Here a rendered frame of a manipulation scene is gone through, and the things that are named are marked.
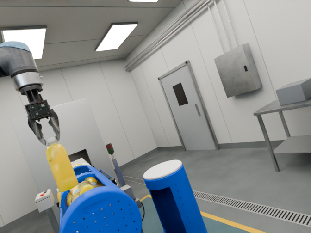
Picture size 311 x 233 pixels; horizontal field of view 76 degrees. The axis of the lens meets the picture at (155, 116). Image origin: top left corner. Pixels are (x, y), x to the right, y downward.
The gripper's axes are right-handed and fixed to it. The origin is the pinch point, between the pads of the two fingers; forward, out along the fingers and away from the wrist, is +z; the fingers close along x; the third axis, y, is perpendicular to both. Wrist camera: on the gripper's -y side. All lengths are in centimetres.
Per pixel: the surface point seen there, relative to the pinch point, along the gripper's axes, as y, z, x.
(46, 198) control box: -92, 38, -21
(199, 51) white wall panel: -243, -81, 314
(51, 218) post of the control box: -100, 57, -24
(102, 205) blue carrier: 11.2, 28.2, 7.8
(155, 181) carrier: -29, 45, 43
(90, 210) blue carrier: 11.2, 27.5, 3.7
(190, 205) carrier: -24, 68, 58
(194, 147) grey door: -355, 136, 293
